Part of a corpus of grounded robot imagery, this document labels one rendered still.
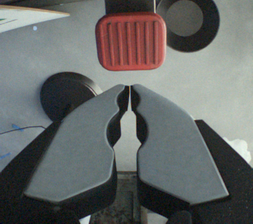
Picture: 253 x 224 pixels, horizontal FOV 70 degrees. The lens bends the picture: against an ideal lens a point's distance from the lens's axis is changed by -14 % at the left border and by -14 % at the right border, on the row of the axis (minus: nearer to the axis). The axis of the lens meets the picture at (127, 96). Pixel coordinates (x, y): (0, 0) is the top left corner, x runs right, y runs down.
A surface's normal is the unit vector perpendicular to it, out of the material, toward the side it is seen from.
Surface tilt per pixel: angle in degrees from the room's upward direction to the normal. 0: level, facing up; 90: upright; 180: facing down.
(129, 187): 90
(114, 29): 0
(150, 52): 0
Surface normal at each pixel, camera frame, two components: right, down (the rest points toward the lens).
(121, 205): -0.02, -0.86
